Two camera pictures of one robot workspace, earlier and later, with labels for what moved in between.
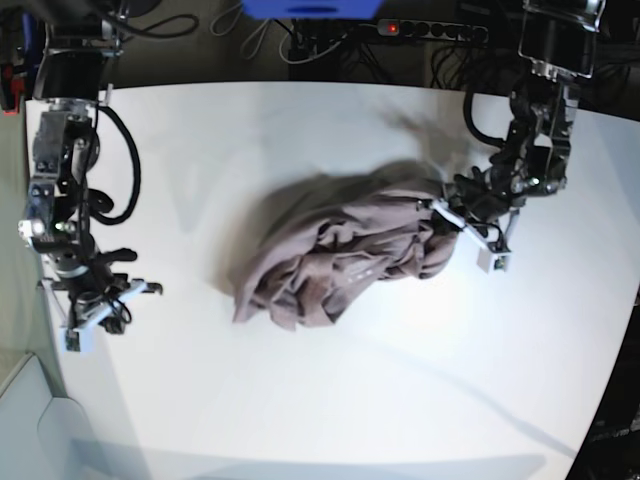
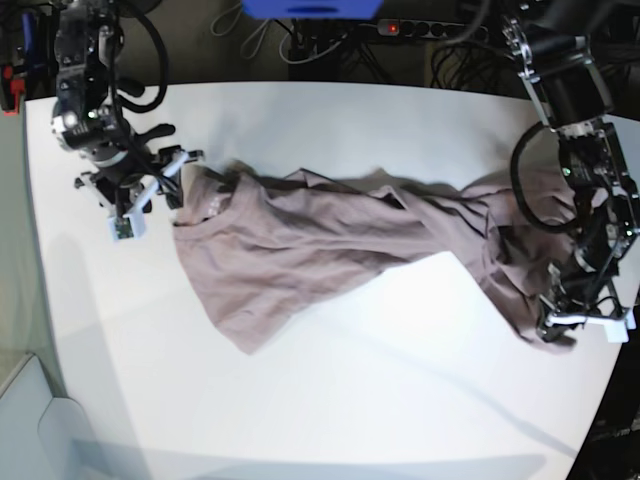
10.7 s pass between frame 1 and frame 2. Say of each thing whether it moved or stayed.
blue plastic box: stayed
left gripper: moved
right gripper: moved
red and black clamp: stayed
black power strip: stayed
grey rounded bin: stayed
